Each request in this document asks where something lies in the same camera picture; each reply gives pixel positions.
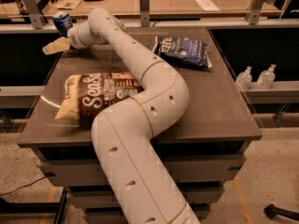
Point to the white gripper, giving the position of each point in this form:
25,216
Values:
73,36

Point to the blue pepsi can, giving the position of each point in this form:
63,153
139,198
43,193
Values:
62,22

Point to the brown chip bag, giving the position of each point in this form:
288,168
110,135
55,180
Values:
86,95

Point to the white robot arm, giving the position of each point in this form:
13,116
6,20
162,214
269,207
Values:
121,133

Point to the blue chip bag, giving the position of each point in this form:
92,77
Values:
182,49

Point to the small paper packet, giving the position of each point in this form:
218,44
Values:
68,4

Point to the wooden desk background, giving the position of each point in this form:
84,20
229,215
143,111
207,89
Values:
160,8

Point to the white envelope paper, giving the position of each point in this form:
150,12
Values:
207,5

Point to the grey drawer cabinet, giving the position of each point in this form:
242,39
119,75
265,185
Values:
203,149

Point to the clear bottle left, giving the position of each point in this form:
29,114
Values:
244,79

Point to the clear bottle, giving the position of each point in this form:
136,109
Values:
267,77
244,79

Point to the clear bottle right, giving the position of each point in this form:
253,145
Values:
267,77

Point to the black chair base leg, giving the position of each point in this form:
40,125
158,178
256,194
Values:
272,211

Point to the grey metal bracket left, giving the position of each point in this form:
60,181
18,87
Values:
34,14

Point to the grey metal bracket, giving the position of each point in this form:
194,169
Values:
34,14
144,6
254,12

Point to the grey metal bracket middle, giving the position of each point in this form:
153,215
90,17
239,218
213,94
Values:
144,6

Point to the grey metal bracket right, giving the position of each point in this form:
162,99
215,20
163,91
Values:
254,12

